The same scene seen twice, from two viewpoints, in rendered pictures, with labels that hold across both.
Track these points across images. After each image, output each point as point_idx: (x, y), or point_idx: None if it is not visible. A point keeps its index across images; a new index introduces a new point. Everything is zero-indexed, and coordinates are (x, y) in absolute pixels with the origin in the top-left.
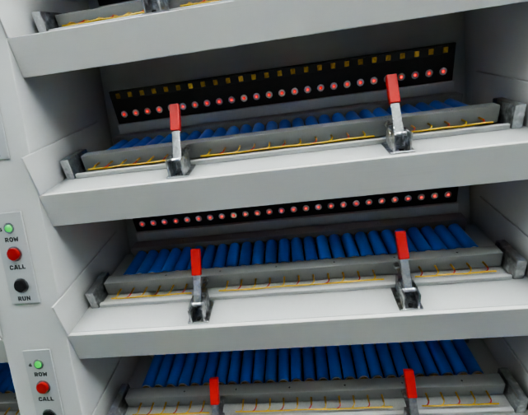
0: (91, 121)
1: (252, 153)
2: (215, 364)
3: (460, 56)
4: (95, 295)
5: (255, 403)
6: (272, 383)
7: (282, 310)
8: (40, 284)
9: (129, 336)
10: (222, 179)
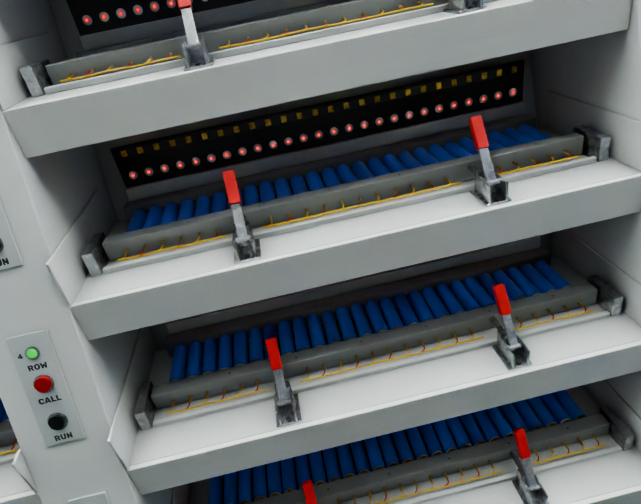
0: (41, 30)
1: (287, 37)
2: (260, 341)
3: None
4: (95, 256)
5: (323, 367)
6: (339, 342)
7: (349, 232)
8: (21, 239)
9: (158, 292)
10: (260, 63)
